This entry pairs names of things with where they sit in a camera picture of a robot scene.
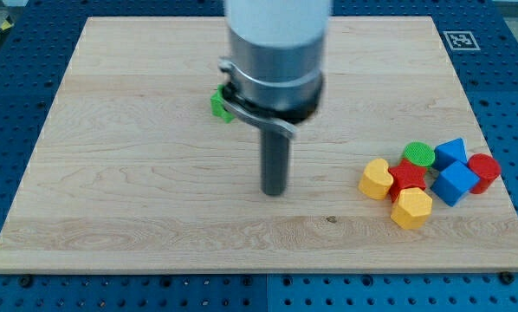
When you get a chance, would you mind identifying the red star block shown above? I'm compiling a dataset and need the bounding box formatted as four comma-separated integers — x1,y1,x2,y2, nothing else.
388,159,427,202

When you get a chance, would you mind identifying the yellow heart block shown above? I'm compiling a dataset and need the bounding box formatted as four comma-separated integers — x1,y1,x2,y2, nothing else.
358,158,394,200

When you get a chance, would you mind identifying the green cylinder block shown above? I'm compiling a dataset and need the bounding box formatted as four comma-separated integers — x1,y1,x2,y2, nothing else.
402,141,436,167

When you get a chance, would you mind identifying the blue cube block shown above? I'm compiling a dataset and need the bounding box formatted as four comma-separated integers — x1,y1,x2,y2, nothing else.
431,161,480,207

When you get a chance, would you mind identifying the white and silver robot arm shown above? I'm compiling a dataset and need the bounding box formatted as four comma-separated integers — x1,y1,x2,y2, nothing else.
218,0,333,139

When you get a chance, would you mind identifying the white fiducial marker tag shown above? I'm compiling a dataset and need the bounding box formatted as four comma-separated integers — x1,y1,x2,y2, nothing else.
444,30,480,51

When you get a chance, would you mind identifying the light wooden board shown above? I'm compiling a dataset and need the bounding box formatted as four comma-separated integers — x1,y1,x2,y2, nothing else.
0,16,518,275

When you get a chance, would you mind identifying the red cylinder block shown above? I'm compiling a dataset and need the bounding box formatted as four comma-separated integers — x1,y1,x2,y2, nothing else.
468,153,502,194

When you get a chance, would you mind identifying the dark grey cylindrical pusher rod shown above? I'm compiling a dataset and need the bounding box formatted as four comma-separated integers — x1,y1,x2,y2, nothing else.
260,131,290,196

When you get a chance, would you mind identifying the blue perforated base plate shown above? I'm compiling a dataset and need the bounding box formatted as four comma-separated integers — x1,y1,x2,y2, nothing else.
0,0,518,311

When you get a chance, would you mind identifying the green star block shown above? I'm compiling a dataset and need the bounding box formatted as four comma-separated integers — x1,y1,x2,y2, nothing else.
210,84,235,123

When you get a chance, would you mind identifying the yellow hexagon block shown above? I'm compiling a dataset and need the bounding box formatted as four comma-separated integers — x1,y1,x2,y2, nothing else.
391,187,433,230

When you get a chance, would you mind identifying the blue triangular prism block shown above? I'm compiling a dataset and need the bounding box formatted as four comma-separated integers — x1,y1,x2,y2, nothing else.
431,138,468,171

